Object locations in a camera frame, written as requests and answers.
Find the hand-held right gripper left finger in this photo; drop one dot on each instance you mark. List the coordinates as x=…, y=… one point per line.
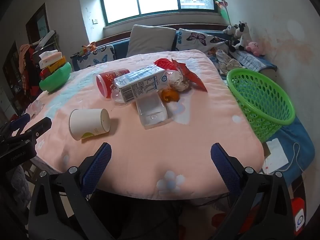
x=100, y=165

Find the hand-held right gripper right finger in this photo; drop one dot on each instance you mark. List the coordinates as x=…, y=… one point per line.
x=222, y=165

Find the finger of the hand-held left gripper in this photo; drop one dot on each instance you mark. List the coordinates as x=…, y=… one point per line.
x=41, y=125
x=21, y=120

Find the white paper cup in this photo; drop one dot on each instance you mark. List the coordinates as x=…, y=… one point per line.
x=85, y=122

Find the green plastic basket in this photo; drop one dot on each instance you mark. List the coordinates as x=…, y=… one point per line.
x=262, y=115

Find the red snack packet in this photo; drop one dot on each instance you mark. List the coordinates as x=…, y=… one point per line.
x=107, y=80

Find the person's left forearm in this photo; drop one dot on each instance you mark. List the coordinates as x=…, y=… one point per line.
x=17, y=185

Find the green toy bowl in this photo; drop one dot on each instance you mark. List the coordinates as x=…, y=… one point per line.
x=57, y=77

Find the pink flower-print blanket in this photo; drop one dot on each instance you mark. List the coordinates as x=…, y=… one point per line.
x=150, y=150

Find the white paper sheet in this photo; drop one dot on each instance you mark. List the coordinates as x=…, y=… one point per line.
x=275, y=152

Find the hanging red clothes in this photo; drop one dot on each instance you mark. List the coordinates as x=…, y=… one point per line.
x=27, y=62

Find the yellow toy truck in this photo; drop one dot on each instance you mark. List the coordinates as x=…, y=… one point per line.
x=53, y=67

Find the pink and white tissue pack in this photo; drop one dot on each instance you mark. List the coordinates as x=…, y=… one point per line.
x=50, y=56

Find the clear round plastic lid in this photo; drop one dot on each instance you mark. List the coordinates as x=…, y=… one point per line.
x=117, y=97

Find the clear plastic box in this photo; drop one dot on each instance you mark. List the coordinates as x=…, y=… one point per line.
x=150, y=110

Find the orange peel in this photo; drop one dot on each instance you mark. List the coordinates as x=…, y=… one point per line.
x=170, y=95

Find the white and blue carton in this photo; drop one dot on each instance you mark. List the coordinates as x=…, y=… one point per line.
x=140, y=85

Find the orange plush toy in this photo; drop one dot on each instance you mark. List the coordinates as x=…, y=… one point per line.
x=88, y=48

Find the small butterfly-print pillow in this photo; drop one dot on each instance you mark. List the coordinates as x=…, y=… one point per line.
x=100, y=55

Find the red and white box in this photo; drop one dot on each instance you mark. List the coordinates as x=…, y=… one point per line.
x=298, y=217

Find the crumpled paper ball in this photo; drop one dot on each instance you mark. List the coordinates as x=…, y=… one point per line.
x=177, y=81

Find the red snack wrapper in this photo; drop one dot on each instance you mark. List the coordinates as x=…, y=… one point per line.
x=185, y=71

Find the crumpled beige clothes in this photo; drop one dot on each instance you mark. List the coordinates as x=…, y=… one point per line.
x=225, y=60

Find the blue patterned cloth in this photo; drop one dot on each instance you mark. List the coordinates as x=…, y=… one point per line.
x=252, y=61

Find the red mesh net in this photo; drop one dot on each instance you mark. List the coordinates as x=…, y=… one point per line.
x=163, y=63

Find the pink plush toy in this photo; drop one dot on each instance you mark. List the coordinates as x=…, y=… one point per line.
x=256, y=47

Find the large butterfly-print pillow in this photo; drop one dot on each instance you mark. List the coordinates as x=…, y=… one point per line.
x=197, y=38

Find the black and white plush cow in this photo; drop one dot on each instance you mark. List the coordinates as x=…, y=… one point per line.
x=242, y=33

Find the grey pillow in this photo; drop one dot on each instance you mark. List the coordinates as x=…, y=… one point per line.
x=150, y=40

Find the grey plush toy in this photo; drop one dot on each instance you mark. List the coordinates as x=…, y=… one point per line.
x=229, y=30

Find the colourful pinwheel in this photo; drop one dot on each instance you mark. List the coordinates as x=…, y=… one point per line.
x=220, y=0

